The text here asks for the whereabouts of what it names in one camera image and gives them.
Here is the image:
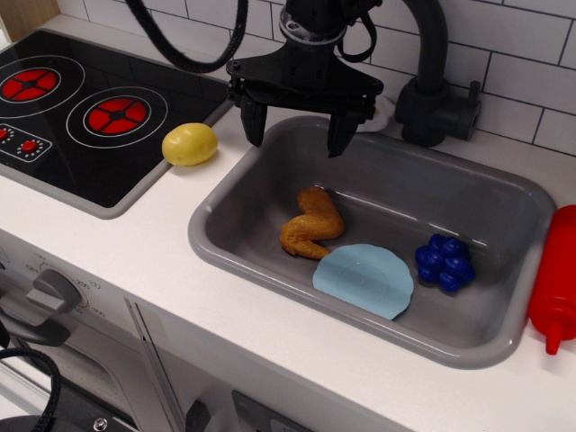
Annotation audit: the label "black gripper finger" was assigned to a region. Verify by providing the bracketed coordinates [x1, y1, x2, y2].
[328, 114, 360, 158]
[240, 98, 267, 147]

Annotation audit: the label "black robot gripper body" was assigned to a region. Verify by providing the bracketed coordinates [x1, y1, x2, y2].
[226, 43, 383, 122]

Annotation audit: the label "blue toy blueberries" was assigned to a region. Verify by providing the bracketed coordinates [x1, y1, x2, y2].
[415, 234, 476, 293]

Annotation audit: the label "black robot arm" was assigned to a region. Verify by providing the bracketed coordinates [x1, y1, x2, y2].
[226, 1, 383, 158]

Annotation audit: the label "grey toy sink basin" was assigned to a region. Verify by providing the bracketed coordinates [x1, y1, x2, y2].
[188, 116, 556, 369]

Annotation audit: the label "light blue toy plate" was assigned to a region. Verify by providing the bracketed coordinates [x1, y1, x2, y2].
[312, 244, 414, 320]

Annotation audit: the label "toy fried egg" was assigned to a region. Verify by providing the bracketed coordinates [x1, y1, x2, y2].
[356, 96, 395, 133]

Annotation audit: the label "yellow toy potato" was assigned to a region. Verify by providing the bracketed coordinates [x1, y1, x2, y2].
[161, 122, 219, 167]

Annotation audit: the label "dark grey toy faucet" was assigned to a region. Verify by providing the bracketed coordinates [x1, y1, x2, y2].
[395, 0, 482, 148]

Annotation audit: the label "toy chicken wing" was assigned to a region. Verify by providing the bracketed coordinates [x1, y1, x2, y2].
[279, 187, 345, 259]

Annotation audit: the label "black toy stove top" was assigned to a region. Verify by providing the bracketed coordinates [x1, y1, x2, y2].
[1, 30, 230, 220]

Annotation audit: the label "grey oven knob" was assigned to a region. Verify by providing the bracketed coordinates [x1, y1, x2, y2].
[26, 269, 82, 314]

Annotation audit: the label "red ketchup bottle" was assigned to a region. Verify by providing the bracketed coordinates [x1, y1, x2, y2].
[528, 205, 575, 356]

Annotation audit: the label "black braided cable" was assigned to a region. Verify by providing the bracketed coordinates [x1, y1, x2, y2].
[124, 0, 250, 75]

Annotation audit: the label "black cable lower left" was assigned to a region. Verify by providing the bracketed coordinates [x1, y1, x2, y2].
[0, 346, 65, 432]

